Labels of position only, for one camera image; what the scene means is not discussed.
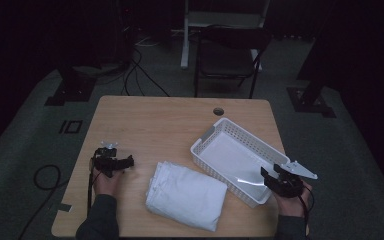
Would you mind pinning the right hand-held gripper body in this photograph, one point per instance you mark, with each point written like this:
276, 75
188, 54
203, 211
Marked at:
291, 180

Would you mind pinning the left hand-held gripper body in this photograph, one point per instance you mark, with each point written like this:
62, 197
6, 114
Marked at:
106, 159

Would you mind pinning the white plastic basket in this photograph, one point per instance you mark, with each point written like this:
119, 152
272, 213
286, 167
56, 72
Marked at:
233, 156

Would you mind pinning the person's left hand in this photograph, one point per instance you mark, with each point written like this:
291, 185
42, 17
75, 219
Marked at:
106, 185

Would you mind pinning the white cloth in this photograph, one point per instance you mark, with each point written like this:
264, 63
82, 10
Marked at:
186, 196

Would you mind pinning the person's right hand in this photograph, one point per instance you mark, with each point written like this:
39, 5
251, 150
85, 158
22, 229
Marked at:
291, 205

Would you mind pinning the black stand base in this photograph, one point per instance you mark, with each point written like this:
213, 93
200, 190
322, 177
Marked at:
310, 100
71, 90

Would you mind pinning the white metal frame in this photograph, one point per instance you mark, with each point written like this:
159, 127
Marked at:
193, 20

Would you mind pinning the black folding chair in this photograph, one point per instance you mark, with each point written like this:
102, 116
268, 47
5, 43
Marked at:
228, 56

